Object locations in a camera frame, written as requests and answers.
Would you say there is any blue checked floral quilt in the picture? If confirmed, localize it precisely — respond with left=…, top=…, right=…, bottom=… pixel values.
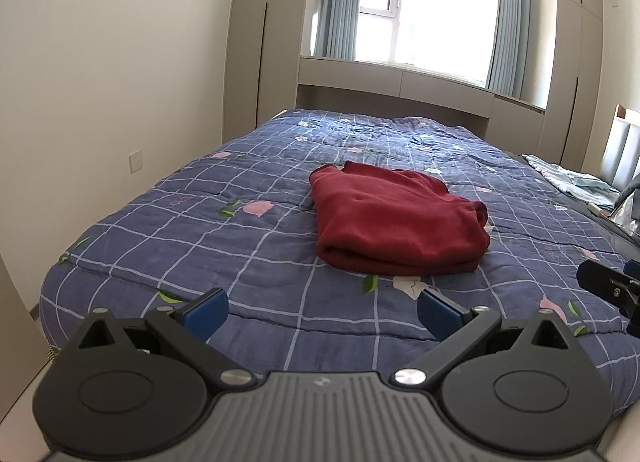
left=39, top=109, right=640, bottom=388

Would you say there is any beige window cabinet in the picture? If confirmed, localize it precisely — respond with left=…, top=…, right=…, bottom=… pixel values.
left=297, top=56, right=546, bottom=153

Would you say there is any light blue cloth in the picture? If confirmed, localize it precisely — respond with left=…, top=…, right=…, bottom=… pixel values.
left=522, top=154, right=621, bottom=207

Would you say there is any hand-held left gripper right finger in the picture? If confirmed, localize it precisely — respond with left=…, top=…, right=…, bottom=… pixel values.
left=390, top=289, right=581, bottom=390

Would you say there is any beige tall wardrobe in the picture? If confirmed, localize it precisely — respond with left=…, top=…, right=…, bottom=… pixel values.
left=222, top=0, right=331, bottom=145

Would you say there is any red long-sleeved shirt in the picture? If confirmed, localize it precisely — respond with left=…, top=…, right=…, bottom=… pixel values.
left=309, top=161, right=491, bottom=277

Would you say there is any silver foil bag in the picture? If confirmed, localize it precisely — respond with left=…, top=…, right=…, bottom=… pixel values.
left=607, top=189, right=640, bottom=239

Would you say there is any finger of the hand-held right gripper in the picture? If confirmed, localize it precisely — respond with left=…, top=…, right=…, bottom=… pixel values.
left=576, top=258, right=640, bottom=317

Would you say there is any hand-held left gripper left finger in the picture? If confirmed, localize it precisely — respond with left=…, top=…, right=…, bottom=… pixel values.
left=62, top=287, right=256, bottom=390

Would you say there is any grey padded headboard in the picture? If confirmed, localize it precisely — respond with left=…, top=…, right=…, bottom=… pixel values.
left=600, top=104, right=640, bottom=193

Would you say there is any window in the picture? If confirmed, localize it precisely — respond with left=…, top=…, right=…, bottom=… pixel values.
left=357, top=0, right=501, bottom=85

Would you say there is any beige wardrobe with round hole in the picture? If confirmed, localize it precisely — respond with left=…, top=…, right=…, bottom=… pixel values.
left=537, top=0, right=608, bottom=173

